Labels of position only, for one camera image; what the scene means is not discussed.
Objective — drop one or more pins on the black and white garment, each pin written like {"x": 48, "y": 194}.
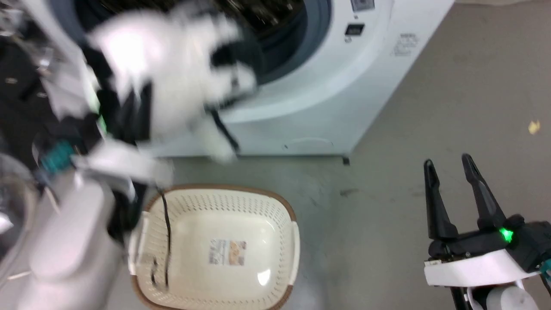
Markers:
{"x": 168, "y": 73}

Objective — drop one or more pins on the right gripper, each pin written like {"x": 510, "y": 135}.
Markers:
{"x": 486, "y": 254}

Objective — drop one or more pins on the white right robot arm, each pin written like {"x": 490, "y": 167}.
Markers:
{"x": 508, "y": 299}

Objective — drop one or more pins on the white front-load washing machine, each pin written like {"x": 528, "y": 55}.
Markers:
{"x": 327, "y": 86}

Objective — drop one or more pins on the paper label sticker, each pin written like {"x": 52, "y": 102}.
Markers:
{"x": 227, "y": 252}

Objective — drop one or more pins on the cream laundry basket brown rim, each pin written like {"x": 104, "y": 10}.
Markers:
{"x": 206, "y": 215}

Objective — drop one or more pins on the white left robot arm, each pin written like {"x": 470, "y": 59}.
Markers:
{"x": 69, "y": 249}

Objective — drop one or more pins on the small yellow floor scrap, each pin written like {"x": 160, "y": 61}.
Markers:
{"x": 534, "y": 127}

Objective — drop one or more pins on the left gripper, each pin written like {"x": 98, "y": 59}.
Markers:
{"x": 116, "y": 161}

